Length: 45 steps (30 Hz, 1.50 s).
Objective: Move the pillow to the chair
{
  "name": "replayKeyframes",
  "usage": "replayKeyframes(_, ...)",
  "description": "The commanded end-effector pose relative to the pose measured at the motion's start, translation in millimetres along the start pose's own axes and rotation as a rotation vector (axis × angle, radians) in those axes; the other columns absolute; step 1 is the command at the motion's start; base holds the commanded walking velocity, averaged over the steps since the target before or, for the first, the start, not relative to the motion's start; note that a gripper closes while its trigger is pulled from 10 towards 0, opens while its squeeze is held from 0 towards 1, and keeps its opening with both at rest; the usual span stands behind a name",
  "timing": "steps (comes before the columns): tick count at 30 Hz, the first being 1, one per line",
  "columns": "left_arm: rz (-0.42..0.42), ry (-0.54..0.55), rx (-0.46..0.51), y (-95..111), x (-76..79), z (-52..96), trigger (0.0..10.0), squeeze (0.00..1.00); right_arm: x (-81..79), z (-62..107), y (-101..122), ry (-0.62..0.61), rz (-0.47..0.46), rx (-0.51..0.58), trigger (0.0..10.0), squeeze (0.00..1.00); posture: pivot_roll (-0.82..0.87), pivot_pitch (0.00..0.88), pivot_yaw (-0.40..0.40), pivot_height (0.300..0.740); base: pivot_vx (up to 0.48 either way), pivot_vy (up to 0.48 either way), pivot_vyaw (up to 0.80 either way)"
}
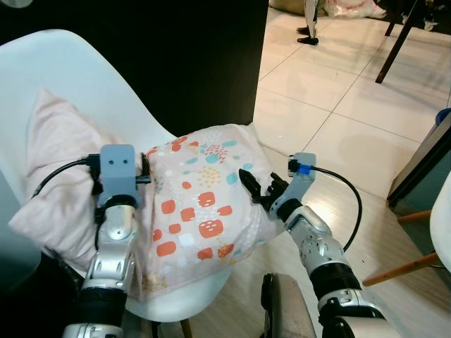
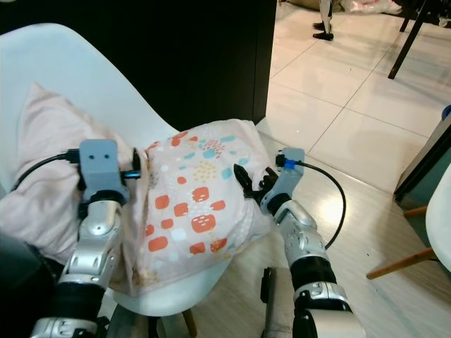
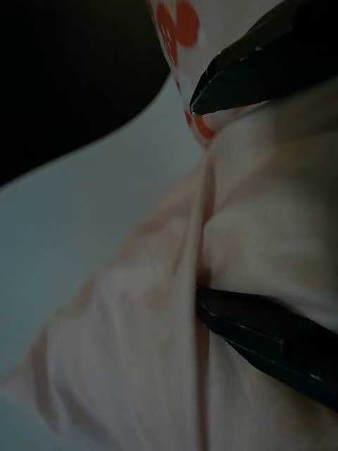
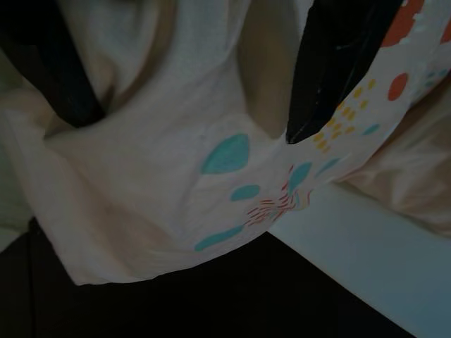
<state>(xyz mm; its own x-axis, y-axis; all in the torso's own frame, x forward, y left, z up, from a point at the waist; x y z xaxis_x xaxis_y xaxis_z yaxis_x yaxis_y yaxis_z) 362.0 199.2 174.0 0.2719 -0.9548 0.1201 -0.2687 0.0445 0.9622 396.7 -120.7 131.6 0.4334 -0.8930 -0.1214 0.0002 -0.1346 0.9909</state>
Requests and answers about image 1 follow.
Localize pink patterned pillow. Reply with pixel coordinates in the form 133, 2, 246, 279
8, 89, 286, 303

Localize white plastic shell chair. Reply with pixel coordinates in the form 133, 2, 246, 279
0, 30, 244, 338

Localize white chair with wooden legs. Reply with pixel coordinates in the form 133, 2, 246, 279
363, 173, 451, 287

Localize black cabinet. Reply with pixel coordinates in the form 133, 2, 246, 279
0, 0, 270, 138

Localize dark low side table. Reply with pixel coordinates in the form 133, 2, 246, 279
388, 113, 451, 212

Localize person legs with black shoes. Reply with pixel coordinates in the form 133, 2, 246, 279
296, 0, 320, 46

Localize brown cushion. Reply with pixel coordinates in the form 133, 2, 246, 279
270, 0, 305, 12

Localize dark slanted table leg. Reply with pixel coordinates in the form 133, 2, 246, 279
375, 0, 418, 85

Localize pink patterned cloth bundle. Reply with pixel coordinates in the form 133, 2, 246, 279
323, 0, 387, 19

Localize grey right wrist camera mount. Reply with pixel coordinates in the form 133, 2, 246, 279
278, 153, 318, 205

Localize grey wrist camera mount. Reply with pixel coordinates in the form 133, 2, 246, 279
278, 153, 318, 205
99, 144, 138, 208

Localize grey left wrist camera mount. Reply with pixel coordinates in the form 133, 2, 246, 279
99, 144, 138, 208

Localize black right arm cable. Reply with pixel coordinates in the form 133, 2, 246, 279
310, 165, 364, 252

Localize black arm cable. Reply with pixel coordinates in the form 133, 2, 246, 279
32, 156, 103, 199
310, 165, 364, 252

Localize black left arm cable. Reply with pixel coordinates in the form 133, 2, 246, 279
32, 156, 103, 199

